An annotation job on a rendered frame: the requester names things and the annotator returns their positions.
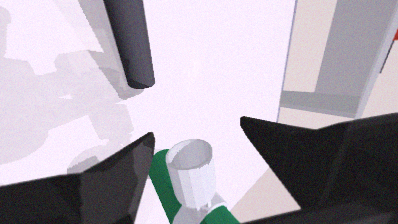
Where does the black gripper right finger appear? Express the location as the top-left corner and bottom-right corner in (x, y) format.
(240, 112), (398, 209)

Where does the green cylindrical post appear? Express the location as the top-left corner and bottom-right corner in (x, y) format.
(149, 149), (240, 224)

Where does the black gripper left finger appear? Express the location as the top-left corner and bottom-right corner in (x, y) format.
(0, 132), (156, 224)

